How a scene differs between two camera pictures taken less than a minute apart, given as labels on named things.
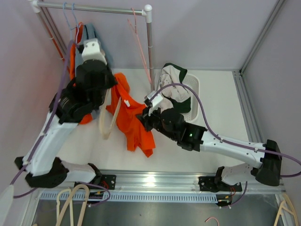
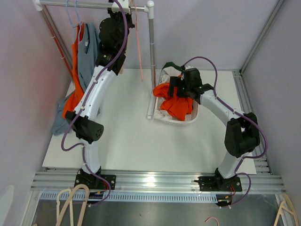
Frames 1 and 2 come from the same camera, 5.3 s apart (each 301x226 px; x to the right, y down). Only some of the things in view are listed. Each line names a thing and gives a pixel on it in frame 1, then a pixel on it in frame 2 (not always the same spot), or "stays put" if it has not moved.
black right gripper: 147,118 to 177,82
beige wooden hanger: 106,134 to 132,3
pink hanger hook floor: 212,217 stays put
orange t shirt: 134,132 to 177,107
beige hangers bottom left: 70,201 stays put
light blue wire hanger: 76,21 to 81,22
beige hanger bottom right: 286,199 stays put
